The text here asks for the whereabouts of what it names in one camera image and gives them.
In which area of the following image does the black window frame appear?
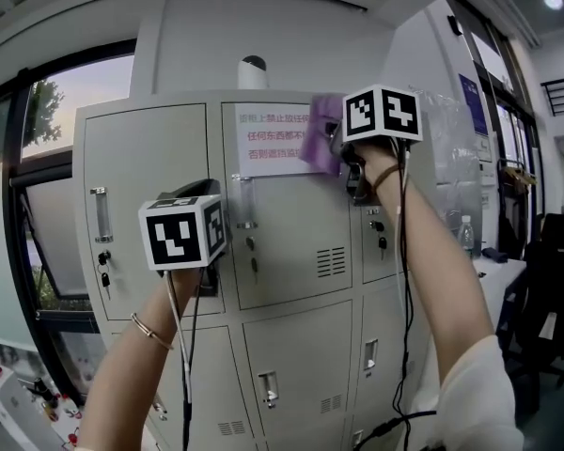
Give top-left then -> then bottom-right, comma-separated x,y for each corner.
0,39 -> 137,408

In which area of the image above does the white security camera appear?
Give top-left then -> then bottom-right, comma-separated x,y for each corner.
237,54 -> 270,91

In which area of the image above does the person's white right sleeve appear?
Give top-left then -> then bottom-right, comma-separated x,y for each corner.
406,334 -> 527,451

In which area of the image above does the green tree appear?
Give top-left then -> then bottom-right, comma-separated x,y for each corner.
0,80 -> 66,159

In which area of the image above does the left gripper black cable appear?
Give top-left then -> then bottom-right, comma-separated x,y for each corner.
181,266 -> 207,451

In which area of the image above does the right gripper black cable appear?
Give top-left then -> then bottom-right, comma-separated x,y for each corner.
354,137 -> 439,451

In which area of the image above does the green label water bottle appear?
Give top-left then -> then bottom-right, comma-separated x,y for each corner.
457,214 -> 477,259

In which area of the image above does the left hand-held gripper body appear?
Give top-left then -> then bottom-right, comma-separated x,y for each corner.
138,194 -> 229,298

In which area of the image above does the person's right hand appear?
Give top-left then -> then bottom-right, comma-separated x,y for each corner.
354,136 -> 405,190

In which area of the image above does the gold bracelet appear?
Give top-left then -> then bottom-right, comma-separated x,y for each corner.
130,312 -> 176,351

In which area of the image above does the grey metal locker cabinet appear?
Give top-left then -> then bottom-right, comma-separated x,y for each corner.
72,89 -> 450,451

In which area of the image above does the black key in lock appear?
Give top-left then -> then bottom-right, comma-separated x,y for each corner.
96,249 -> 113,300
368,220 -> 388,261
243,235 -> 259,272

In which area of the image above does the left gripper white cable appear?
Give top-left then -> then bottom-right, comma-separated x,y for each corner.
164,270 -> 193,403

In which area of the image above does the gripper white cable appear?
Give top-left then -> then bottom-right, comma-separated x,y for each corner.
397,148 -> 411,220
164,270 -> 193,403

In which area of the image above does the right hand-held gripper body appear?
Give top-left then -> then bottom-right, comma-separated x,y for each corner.
337,84 -> 425,206

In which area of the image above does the grey metal locker door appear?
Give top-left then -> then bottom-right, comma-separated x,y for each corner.
220,101 -> 358,312

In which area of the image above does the black bottle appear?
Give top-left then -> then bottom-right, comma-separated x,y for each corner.
32,377 -> 57,406

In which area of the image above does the white side counter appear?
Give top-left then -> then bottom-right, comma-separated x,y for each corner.
469,256 -> 528,333

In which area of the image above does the blue wall poster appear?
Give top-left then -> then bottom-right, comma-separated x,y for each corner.
458,72 -> 491,137

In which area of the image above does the person's right forearm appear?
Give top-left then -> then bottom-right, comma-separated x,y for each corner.
373,164 -> 497,384

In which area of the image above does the right gripper white cable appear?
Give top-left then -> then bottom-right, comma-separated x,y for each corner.
397,148 -> 411,220

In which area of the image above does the person's left forearm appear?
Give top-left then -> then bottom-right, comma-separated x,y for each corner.
74,268 -> 206,450

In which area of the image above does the white paper notice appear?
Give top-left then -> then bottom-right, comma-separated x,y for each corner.
234,102 -> 342,179

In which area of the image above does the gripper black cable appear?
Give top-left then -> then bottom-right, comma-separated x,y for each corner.
181,266 -> 207,451
354,137 -> 439,451

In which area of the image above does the black office chair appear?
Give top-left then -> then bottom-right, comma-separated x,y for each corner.
501,212 -> 564,392

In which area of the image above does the clear plastic sheet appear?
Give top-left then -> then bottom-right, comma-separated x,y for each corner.
407,86 -> 484,237

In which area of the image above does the purple cloth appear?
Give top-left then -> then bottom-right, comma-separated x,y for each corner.
298,93 -> 345,178

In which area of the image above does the white water dispenser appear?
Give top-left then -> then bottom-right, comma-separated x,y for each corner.
0,372 -> 70,451

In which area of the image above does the brown wrist band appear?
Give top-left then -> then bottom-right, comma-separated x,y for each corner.
373,163 -> 402,193

